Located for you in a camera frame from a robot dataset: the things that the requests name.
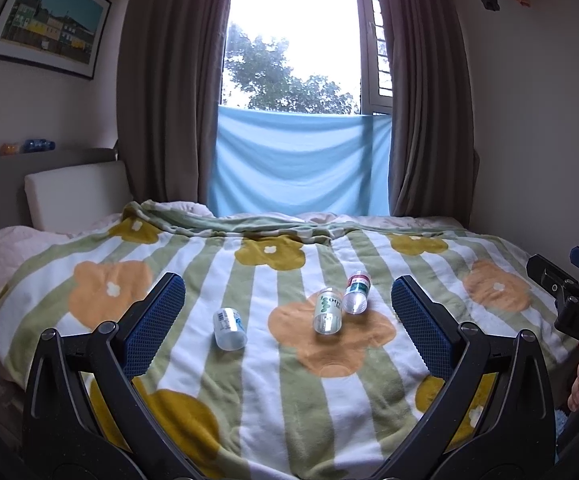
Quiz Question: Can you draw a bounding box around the red label plastic cup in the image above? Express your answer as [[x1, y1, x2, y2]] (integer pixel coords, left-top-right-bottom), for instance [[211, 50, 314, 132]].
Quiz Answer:
[[343, 272, 371, 315]]

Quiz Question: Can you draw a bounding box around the blue label plastic cup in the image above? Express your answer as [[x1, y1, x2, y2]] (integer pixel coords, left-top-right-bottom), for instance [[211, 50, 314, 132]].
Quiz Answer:
[[213, 308, 247, 351]]

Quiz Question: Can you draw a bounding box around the green label plastic cup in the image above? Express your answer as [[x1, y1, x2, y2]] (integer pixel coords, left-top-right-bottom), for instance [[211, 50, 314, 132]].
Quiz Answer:
[[313, 287, 343, 336]]

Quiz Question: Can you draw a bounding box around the right brown curtain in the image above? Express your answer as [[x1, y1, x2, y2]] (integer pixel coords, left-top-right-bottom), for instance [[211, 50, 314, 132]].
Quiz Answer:
[[381, 0, 478, 224]]

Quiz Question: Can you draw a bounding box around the brown curtain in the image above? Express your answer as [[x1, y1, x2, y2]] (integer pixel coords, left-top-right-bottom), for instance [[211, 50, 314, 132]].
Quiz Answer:
[[117, 0, 231, 203], [381, 0, 478, 224]]

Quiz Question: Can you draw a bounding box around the pink pillow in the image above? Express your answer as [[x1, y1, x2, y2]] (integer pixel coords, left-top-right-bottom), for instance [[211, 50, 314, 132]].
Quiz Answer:
[[0, 226, 70, 293]]

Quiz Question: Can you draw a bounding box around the striped floral blanket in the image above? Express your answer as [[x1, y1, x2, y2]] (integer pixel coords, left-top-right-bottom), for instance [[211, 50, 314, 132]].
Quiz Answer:
[[0, 201, 576, 479]]

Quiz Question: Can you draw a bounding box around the white headboard cushion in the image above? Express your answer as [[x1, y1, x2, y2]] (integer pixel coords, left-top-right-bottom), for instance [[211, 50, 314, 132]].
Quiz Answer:
[[24, 162, 132, 233]]

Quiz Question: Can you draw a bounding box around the grey headboard shelf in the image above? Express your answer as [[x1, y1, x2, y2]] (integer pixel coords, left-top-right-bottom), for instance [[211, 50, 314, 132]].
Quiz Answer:
[[0, 148, 116, 229]]

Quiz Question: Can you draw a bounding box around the orange toy on shelf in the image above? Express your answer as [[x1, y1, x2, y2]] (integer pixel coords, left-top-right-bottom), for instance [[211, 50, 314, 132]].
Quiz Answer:
[[0, 143, 20, 156]]

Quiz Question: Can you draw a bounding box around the blue toy on shelf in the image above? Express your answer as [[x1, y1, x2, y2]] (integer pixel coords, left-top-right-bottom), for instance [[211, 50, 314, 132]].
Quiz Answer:
[[20, 139, 56, 154]]

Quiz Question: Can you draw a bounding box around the light blue hanging cloth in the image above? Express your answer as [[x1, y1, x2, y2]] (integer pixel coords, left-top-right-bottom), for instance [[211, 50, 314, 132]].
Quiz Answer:
[[207, 106, 393, 217]]

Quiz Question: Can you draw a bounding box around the left brown curtain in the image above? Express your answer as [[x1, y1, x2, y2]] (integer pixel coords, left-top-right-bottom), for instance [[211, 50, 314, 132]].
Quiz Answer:
[[117, 0, 231, 203]]

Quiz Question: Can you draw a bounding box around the framed town picture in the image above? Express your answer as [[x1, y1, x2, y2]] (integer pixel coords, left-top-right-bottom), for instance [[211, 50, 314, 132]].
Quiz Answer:
[[0, 0, 111, 80]]

